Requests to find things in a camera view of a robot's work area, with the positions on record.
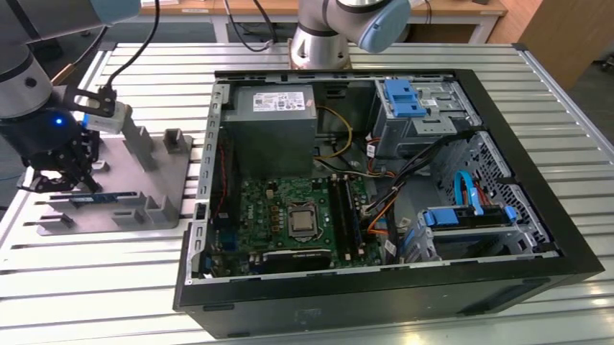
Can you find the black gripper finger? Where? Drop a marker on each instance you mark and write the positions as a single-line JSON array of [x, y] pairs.
[[86, 154], [49, 179]]

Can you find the RAM stick with blue label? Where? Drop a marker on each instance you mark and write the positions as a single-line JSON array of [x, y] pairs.
[[101, 198]]

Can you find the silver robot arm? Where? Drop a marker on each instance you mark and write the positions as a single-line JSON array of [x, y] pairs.
[[317, 43]]

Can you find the black RAM slot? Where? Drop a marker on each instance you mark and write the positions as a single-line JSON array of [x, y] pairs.
[[344, 223]]

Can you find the grey parts rack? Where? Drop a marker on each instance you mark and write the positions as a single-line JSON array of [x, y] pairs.
[[140, 179]]

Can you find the grey power supply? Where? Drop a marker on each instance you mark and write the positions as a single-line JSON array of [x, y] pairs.
[[269, 143]]

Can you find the green motherboard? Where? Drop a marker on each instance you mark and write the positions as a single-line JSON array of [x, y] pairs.
[[260, 215]]

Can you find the white box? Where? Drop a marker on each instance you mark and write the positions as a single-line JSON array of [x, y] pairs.
[[168, 3]]

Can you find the wooden desk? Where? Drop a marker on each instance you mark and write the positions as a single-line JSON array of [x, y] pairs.
[[202, 7]]

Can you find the black CPU socket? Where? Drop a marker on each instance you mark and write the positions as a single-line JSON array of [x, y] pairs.
[[289, 237]]

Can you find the silver CPU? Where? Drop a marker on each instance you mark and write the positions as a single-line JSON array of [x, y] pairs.
[[302, 221]]

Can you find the black graphics card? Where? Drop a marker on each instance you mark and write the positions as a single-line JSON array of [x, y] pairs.
[[298, 260]]

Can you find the blue drive latch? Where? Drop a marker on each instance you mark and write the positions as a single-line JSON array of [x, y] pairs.
[[405, 100]]

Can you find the black PC case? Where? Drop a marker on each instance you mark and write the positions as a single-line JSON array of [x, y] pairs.
[[384, 302]]

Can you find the blue disk carrier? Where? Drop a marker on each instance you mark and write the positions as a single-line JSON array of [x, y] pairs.
[[444, 217]]

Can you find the metal optical drive cage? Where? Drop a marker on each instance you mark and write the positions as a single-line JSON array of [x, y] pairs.
[[456, 108]]

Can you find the metal disk bay cage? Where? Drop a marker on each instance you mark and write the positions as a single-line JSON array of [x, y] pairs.
[[480, 237]]

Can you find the wooden cabinet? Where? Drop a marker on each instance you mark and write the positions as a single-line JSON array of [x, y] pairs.
[[567, 36]]

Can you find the black chair base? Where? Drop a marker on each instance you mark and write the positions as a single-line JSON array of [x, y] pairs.
[[607, 63]]

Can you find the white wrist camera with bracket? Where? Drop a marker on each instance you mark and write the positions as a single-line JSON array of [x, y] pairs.
[[104, 122]]

